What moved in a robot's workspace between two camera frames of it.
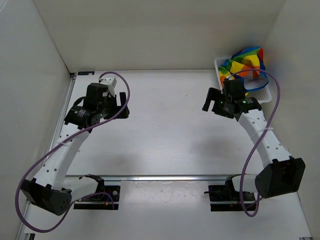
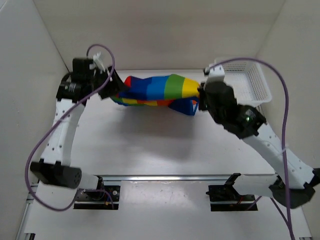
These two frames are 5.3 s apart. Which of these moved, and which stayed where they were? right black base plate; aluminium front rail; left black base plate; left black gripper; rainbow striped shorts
Moved: left black gripper; rainbow striped shorts
Stayed: aluminium front rail; left black base plate; right black base plate
